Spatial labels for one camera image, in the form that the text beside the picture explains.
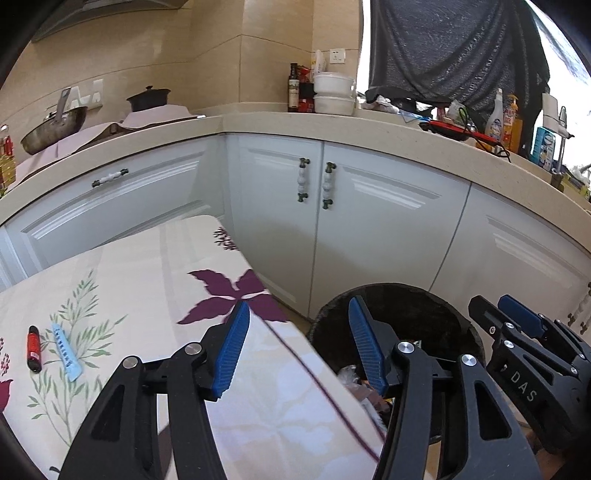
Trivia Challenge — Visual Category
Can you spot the white cabinet door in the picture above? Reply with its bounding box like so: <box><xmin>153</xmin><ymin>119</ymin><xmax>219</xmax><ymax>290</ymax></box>
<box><xmin>434</xmin><ymin>185</ymin><xmax>591</xmax><ymax>344</ymax></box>
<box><xmin>226</xmin><ymin>134</ymin><xmax>324</xmax><ymax>319</ymax></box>
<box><xmin>318</xmin><ymin>143</ymin><xmax>472</xmax><ymax>315</ymax></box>

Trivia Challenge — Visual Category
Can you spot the red packet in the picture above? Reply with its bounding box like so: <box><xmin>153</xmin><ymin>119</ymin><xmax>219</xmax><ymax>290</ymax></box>
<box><xmin>298</xmin><ymin>65</ymin><xmax>317</xmax><ymax>114</ymax></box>

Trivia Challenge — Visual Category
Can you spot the red tray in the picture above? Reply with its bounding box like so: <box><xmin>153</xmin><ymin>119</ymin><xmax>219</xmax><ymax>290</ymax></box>
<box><xmin>418</xmin><ymin>119</ymin><xmax>495</xmax><ymax>145</ymax></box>

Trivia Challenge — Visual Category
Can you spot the orange detergent bottle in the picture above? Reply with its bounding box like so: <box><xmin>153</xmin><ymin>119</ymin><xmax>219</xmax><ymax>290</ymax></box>
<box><xmin>503</xmin><ymin>93</ymin><xmax>525</xmax><ymax>153</ymax></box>

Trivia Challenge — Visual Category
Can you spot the white drawer handle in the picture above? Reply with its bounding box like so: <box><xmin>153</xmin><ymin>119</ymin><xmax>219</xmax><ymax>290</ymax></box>
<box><xmin>91</xmin><ymin>168</ymin><xmax>130</xmax><ymax>188</ymax></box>

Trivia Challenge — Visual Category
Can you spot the floral tablecloth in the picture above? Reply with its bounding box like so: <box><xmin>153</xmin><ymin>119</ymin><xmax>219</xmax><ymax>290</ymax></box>
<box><xmin>0</xmin><ymin>215</ymin><xmax>386</xmax><ymax>480</ymax></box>

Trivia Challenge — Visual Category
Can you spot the range hood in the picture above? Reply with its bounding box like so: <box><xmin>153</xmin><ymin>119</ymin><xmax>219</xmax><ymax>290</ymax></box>
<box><xmin>32</xmin><ymin>0</ymin><xmax>186</xmax><ymax>43</ymax></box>

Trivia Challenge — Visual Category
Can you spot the white cabinet drawer front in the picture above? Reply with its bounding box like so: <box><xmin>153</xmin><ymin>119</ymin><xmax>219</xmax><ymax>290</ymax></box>
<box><xmin>0</xmin><ymin>138</ymin><xmax>223</xmax><ymax>280</ymax></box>

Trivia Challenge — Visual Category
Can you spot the dark glass bottle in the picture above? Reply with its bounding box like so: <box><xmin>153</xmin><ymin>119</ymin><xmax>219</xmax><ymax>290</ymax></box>
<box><xmin>288</xmin><ymin>63</ymin><xmax>301</xmax><ymax>113</ymax></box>

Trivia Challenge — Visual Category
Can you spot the white spray bottle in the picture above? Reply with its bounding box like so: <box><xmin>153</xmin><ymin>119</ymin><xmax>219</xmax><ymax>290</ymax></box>
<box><xmin>482</xmin><ymin>89</ymin><xmax>505</xmax><ymax>141</ymax></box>

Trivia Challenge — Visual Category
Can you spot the white door handle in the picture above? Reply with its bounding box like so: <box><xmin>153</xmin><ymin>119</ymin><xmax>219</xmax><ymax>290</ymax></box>
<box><xmin>322</xmin><ymin>161</ymin><xmax>338</xmax><ymax>210</ymax></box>
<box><xmin>295</xmin><ymin>158</ymin><xmax>311</xmax><ymax>203</ymax></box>
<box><xmin>568</xmin><ymin>286</ymin><xmax>591</xmax><ymax>329</ymax></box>

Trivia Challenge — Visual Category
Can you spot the dark grey curtain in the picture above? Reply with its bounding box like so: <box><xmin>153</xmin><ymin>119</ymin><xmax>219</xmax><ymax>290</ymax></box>
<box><xmin>365</xmin><ymin>0</ymin><xmax>552</xmax><ymax>118</ymax></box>

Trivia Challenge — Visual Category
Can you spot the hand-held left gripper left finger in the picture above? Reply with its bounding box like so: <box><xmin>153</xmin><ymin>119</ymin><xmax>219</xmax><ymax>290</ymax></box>
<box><xmin>58</xmin><ymin>301</ymin><xmax>252</xmax><ymax>480</ymax></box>

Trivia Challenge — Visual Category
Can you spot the blue canister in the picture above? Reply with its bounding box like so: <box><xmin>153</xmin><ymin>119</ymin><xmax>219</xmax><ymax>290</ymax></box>
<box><xmin>530</xmin><ymin>127</ymin><xmax>555</xmax><ymax>167</ymax></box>

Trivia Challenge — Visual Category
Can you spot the small red bottle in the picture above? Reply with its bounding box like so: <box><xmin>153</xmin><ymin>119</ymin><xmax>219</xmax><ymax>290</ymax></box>
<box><xmin>28</xmin><ymin>325</ymin><xmax>43</xmax><ymax>373</ymax></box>

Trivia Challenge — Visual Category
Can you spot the light blue packet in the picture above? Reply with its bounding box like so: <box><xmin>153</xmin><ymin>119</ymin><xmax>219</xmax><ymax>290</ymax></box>
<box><xmin>51</xmin><ymin>324</ymin><xmax>84</xmax><ymax>382</ymax></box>

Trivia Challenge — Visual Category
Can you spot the black trash bin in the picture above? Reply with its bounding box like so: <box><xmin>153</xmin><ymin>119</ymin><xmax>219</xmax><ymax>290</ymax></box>
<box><xmin>307</xmin><ymin>282</ymin><xmax>485</xmax><ymax>444</ymax></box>

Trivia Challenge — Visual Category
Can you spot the metal wok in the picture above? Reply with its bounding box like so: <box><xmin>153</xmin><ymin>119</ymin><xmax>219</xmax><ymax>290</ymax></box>
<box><xmin>21</xmin><ymin>88</ymin><xmax>88</xmax><ymax>155</ymax></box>

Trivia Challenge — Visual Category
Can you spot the wrapper pile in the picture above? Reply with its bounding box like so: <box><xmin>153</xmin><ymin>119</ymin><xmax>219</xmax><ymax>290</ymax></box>
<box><xmin>337</xmin><ymin>364</ymin><xmax>394</xmax><ymax>425</ymax></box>

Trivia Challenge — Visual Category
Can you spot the white rag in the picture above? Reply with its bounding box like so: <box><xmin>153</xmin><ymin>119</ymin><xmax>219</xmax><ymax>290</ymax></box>
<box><xmin>367</xmin><ymin>95</ymin><xmax>400</xmax><ymax>114</ymax></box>

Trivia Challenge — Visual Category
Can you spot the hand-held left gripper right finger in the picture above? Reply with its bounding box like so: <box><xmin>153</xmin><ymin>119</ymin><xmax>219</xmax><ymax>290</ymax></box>
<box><xmin>348</xmin><ymin>296</ymin><xmax>543</xmax><ymax>480</ymax></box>

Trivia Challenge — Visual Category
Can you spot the black pot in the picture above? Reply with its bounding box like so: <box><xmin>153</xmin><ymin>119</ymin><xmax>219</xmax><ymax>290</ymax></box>
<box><xmin>127</xmin><ymin>85</ymin><xmax>171</xmax><ymax>114</ymax></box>

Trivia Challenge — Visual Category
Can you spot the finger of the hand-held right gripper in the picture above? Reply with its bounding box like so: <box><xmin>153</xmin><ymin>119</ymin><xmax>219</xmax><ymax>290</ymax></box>
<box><xmin>468</xmin><ymin>295</ymin><xmax>511</xmax><ymax>346</ymax></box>
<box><xmin>498</xmin><ymin>295</ymin><xmax>548</xmax><ymax>339</ymax></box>

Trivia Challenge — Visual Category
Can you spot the cluster of condiment bottles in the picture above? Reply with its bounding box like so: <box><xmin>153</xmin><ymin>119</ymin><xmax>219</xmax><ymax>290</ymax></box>
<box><xmin>0</xmin><ymin>124</ymin><xmax>17</xmax><ymax>195</ymax></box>

